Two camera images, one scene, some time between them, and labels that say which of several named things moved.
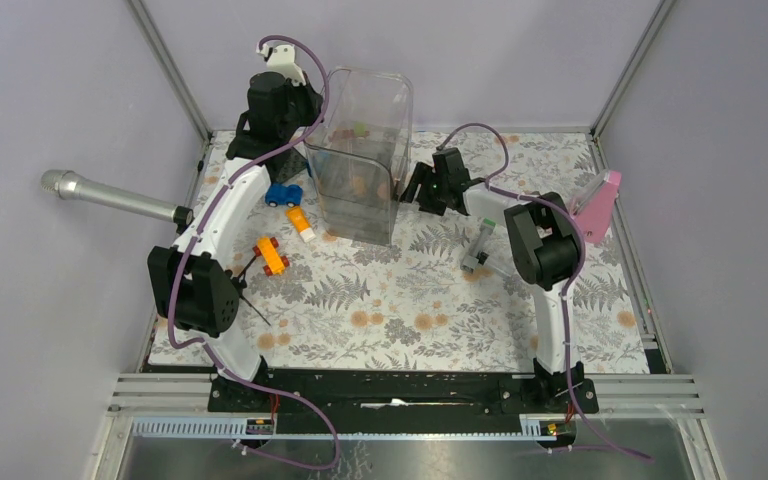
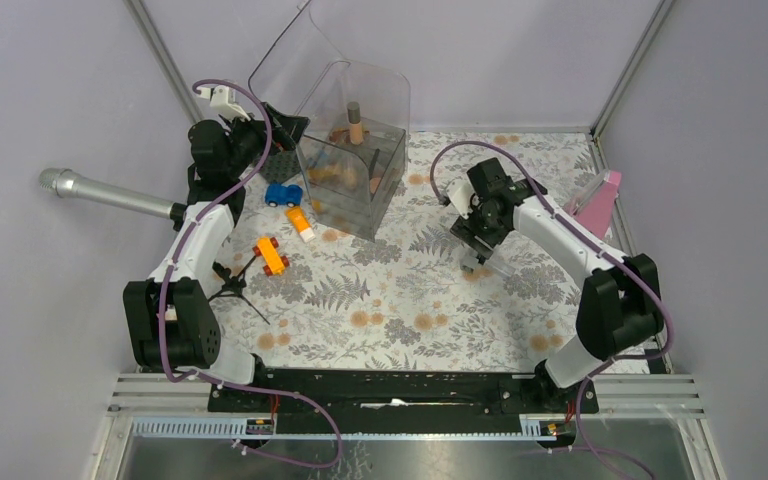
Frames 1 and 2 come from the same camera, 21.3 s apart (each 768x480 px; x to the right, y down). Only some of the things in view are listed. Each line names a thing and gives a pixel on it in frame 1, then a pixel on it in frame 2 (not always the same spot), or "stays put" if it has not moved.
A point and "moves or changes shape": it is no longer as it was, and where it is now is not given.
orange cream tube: [300, 221] stays put
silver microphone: [68, 185] stays put
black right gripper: [422, 175] -> [466, 230]
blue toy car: [279, 194] stays put
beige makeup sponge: [359, 185] -> [335, 172]
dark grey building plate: [285, 166] stays put
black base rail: [404, 401] stays put
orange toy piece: [275, 264] stays put
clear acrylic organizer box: [354, 149] moves or changes shape
